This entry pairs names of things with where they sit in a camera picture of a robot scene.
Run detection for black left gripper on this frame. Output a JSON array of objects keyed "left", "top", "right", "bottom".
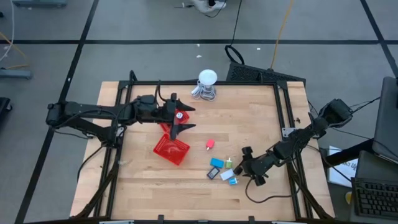
[{"left": 133, "top": 92, "right": 197, "bottom": 141}]

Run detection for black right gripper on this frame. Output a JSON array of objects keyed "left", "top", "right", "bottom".
[{"left": 233, "top": 146, "right": 280, "bottom": 187}]

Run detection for white box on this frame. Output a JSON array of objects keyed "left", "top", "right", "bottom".
[{"left": 220, "top": 169, "right": 236, "bottom": 182}]

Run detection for teal blue box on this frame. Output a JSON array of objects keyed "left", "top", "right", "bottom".
[{"left": 210, "top": 157, "right": 225, "bottom": 169}]

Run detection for small dark digital clock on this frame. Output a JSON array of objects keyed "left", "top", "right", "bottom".
[{"left": 206, "top": 167, "right": 221, "bottom": 180}]

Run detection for red plastic mesh basket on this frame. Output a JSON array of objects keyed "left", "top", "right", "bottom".
[
  {"left": 160, "top": 108, "right": 190, "bottom": 134},
  {"left": 152, "top": 133, "right": 191, "bottom": 166}
]

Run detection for white mushroom table lamp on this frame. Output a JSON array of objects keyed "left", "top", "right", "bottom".
[{"left": 198, "top": 68, "right": 218, "bottom": 97}]

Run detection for black mesh computer tower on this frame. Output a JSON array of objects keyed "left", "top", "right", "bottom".
[{"left": 226, "top": 61, "right": 307, "bottom": 84}]

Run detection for white paper sheet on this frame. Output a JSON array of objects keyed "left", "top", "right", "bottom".
[{"left": 326, "top": 145, "right": 358, "bottom": 188}]

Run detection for black stand bar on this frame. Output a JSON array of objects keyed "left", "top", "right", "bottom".
[{"left": 323, "top": 138, "right": 374, "bottom": 168}]

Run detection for person's foot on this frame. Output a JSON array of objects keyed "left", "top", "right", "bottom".
[{"left": 190, "top": 0, "right": 227, "bottom": 14}]

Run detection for black keyboard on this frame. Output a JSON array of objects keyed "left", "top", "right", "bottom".
[{"left": 349, "top": 150, "right": 398, "bottom": 223}]

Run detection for grey closed laptop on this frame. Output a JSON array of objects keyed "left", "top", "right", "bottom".
[{"left": 372, "top": 76, "right": 398, "bottom": 164}]

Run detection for grey floor foot bar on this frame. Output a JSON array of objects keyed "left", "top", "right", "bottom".
[
  {"left": 12, "top": 0, "right": 68, "bottom": 8},
  {"left": 0, "top": 68, "right": 34, "bottom": 80}
]

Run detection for black floor object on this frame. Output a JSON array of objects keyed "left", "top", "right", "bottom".
[{"left": 0, "top": 96, "right": 13, "bottom": 113}]

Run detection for white coiled cable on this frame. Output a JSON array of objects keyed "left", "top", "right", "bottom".
[{"left": 190, "top": 83, "right": 218, "bottom": 102}]

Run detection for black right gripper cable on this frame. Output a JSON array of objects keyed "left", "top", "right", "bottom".
[{"left": 244, "top": 179, "right": 300, "bottom": 203}]

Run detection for black aluminium table frame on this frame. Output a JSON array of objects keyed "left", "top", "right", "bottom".
[{"left": 70, "top": 70, "right": 336, "bottom": 224}]

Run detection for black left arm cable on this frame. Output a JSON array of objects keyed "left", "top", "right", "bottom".
[{"left": 76, "top": 144, "right": 105, "bottom": 183}]

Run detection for black hanging cable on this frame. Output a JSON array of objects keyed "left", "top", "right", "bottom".
[{"left": 224, "top": 0, "right": 246, "bottom": 65}]

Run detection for thin black floor cable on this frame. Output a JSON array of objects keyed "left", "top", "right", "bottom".
[{"left": 173, "top": 0, "right": 229, "bottom": 19}]

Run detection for yellow hanging cable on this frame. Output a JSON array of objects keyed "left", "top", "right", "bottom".
[{"left": 269, "top": 0, "right": 295, "bottom": 70}]

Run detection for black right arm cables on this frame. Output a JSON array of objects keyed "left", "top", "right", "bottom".
[{"left": 334, "top": 96, "right": 382, "bottom": 125}]

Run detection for thin yellow floor cable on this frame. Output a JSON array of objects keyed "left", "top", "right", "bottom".
[{"left": 0, "top": 30, "right": 30, "bottom": 70}]

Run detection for white floor cable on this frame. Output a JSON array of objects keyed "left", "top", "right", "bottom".
[{"left": 0, "top": 0, "right": 16, "bottom": 63}]

